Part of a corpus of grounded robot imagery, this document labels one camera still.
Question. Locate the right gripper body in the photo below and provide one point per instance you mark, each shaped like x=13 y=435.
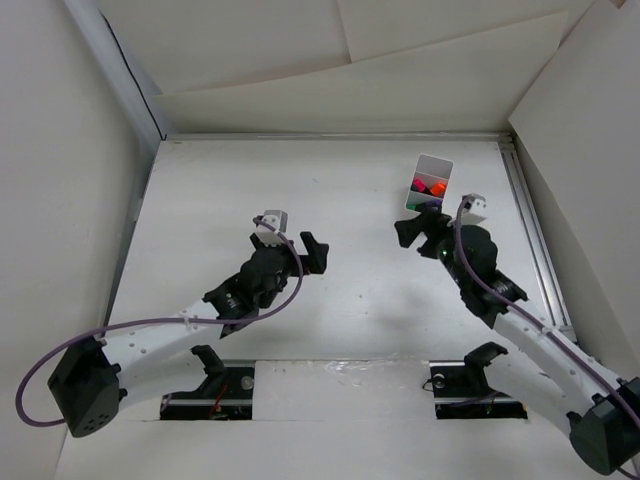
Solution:
x=440 y=243

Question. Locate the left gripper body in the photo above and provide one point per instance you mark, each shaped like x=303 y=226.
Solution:
x=289 y=268

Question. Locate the pink highlighter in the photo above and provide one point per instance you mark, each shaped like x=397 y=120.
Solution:
x=418 y=186

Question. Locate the orange highlighter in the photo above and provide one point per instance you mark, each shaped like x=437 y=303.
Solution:
x=438 y=189

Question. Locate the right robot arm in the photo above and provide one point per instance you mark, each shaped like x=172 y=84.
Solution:
x=594 y=407

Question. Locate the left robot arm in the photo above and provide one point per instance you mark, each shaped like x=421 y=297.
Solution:
x=106 y=372

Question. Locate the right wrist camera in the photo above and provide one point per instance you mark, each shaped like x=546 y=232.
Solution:
x=474 y=209

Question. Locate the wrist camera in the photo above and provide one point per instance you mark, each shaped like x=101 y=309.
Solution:
x=269 y=226
x=474 y=209

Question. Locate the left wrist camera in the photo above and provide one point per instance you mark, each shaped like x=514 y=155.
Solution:
x=269 y=226

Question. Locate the aluminium table rail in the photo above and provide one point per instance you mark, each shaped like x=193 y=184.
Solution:
x=548 y=284

